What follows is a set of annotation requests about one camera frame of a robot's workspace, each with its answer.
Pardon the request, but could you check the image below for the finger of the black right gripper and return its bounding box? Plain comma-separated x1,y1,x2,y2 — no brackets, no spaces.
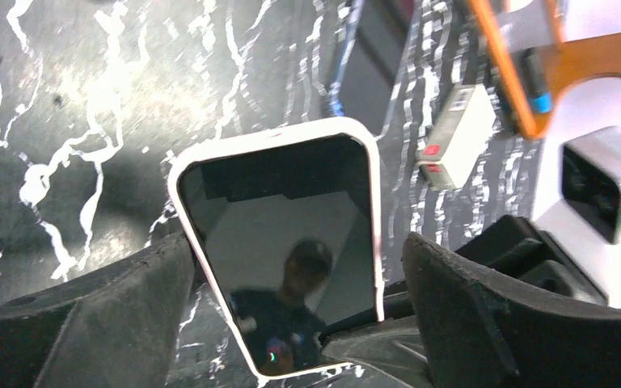
320,307,433,387

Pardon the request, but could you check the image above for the orange wooden shelf rack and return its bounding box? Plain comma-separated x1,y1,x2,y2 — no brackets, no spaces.
466,1,621,140

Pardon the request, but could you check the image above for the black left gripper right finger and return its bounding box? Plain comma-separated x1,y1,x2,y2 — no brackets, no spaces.
402,233,621,387

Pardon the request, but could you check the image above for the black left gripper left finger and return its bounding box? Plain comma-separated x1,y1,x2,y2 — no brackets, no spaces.
0,234,195,387

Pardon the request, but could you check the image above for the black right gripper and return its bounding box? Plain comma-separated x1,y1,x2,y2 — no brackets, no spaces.
456,215,608,306

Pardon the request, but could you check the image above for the black marker blue cap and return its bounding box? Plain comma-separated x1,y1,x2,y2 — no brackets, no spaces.
520,48,552,114

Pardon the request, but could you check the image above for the white rectangular box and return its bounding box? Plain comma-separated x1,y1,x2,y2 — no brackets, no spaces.
416,83,496,190

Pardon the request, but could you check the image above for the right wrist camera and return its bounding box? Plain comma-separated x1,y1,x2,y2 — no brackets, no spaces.
560,126,621,244

